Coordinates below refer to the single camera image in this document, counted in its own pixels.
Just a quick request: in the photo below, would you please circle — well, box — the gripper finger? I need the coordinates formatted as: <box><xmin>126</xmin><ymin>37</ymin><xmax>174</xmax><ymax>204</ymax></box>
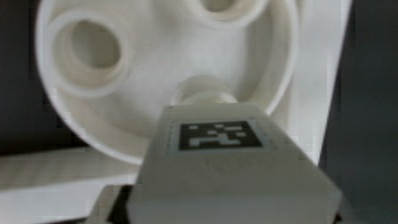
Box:
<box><xmin>84</xmin><ymin>185</ymin><xmax>133</xmax><ymax>224</ymax></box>

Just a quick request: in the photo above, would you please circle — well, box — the white stool leg with tag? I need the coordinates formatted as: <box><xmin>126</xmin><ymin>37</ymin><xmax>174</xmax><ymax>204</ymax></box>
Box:
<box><xmin>128</xmin><ymin>75</ymin><xmax>343</xmax><ymax>224</ymax></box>

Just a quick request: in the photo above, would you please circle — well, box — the white L-shaped wall fixture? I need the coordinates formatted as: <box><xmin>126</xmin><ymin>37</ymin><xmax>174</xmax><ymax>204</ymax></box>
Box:
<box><xmin>0</xmin><ymin>0</ymin><xmax>352</xmax><ymax>224</ymax></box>

